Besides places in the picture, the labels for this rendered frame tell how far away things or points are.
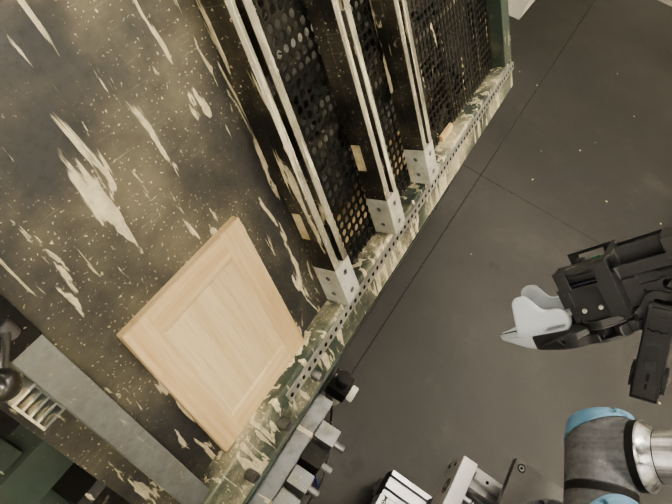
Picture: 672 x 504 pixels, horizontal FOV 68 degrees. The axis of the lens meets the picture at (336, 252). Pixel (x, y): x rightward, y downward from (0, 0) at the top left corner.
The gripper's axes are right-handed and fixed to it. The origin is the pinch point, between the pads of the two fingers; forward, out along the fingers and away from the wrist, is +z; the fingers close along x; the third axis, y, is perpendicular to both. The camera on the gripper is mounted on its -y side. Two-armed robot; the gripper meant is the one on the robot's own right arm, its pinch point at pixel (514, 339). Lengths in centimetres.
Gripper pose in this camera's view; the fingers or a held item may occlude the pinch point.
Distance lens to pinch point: 63.8
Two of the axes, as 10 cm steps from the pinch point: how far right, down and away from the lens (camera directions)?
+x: -5.8, 3.1, -7.5
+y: -4.4, -9.0, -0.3
